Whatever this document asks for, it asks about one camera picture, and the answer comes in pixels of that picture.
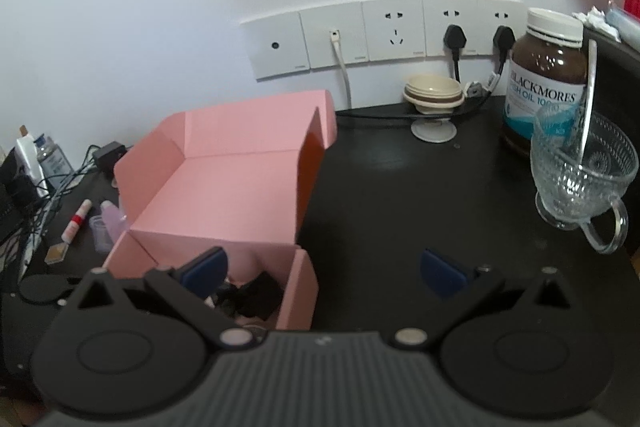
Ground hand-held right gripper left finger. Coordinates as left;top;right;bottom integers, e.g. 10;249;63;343
74;247;258;350

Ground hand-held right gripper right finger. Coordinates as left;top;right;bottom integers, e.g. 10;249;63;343
389;248;572;351

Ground black bow hair tie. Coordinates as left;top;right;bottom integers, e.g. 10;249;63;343
220;271;286;323

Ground pink cardboard box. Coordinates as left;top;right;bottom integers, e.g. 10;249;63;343
102;89;338;332

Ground black desktop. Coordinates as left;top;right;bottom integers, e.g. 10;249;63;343
0;94;636;333

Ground yellow square compact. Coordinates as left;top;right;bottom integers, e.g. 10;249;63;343
44;242;69;265

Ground white and red glue stick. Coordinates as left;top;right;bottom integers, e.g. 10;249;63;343
61;199;93;243

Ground clear plastic vial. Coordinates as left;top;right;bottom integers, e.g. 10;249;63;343
89;216;114;254

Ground purple cosmetic tube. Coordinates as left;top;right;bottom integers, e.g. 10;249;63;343
100;201;131;248

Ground white standing tube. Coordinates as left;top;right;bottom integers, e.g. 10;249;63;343
15;124;49;198

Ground white round stand base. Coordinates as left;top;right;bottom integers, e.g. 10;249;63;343
411;119;457;144

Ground black power adapter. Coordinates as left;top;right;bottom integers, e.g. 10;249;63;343
95;141;129;176

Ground clear glass cup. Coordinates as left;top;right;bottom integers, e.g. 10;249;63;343
530;109;640;256

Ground cream stacked plastic funnels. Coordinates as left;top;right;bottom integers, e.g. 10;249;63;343
404;74;464;114

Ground brown supplement bottle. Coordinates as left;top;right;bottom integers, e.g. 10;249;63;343
501;8;590;158

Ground black power plug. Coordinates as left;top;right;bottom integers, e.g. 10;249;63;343
492;25;516;83
444;24;469;83

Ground white tissue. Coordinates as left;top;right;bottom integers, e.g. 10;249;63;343
572;7;621;42

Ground clear wrapped package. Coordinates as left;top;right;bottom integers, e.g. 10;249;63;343
605;7;640;44

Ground bundle of desk cables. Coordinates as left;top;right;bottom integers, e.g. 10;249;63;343
0;147;101;258

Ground thick black power cable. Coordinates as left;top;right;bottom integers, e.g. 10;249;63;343
335;99;493;121

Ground white tagged cable connector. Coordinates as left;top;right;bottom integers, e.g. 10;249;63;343
465;74;501;99

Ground white network cable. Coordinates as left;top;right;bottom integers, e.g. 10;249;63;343
329;31;352;110

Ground white coaxial wall plate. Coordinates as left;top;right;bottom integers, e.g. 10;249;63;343
239;9;311;82

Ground white network wall plate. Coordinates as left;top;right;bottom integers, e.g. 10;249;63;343
299;3;370;70

